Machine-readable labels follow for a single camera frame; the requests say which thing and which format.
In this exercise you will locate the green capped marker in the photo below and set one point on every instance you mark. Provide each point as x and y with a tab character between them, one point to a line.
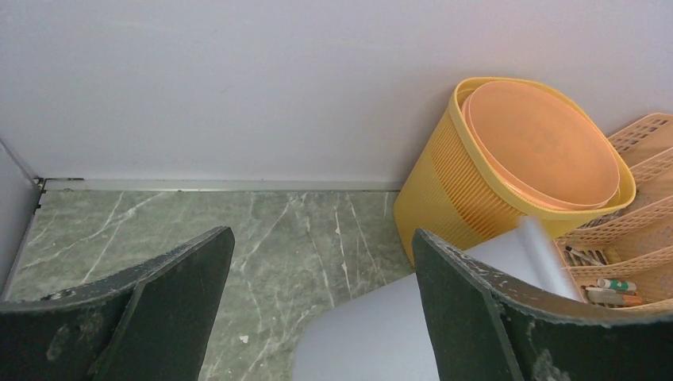
617	285

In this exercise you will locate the orange plastic file organizer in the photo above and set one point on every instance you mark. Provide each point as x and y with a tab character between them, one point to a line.
635	243

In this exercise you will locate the orange marker pen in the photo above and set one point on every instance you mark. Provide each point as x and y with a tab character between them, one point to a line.
615	299

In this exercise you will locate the orange plastic bucket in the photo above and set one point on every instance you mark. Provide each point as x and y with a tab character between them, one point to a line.
542	147

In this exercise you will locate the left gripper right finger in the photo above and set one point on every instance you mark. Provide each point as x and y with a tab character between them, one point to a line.
486	325

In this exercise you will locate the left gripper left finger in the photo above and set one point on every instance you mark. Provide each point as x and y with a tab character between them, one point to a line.
151	321

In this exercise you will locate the large grey plastic bucket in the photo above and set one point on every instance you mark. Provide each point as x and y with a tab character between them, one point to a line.
382	335

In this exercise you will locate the yellow mesh waste basket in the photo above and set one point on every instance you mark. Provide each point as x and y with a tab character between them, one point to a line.
454	193

